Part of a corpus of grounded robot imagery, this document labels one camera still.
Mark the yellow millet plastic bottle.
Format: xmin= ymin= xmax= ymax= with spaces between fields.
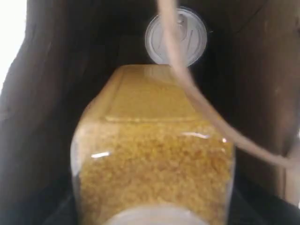
xmin=70 ymin=64 xmax=235 ymax=225

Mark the clear can of dark grains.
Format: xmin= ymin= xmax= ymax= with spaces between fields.
xmin=144 ymin=7 xmax=208 ymax=67

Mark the brown paper bag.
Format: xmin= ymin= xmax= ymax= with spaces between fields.
xmin=0 ymin=0 xmax=300 ymax=225

